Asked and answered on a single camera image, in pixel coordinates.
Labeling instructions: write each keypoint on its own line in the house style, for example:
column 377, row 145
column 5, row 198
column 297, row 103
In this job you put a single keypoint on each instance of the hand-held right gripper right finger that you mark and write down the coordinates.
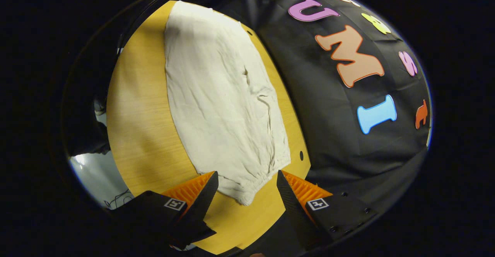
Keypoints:
column 290, row 203

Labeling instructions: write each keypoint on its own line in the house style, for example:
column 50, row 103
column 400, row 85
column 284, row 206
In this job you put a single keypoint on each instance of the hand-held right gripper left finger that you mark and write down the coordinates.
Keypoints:
column 205, row 199

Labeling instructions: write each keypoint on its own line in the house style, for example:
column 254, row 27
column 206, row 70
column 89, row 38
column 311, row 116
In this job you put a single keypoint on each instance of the black backdrop cloth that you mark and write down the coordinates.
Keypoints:
column 328, row 133

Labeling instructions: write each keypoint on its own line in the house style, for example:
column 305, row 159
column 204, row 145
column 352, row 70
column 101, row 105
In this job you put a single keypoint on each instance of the white shoe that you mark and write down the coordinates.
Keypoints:
column 100, row 112

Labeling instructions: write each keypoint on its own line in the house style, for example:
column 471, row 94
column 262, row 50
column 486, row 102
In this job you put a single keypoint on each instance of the white jeans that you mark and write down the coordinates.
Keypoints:
column 224, row 102

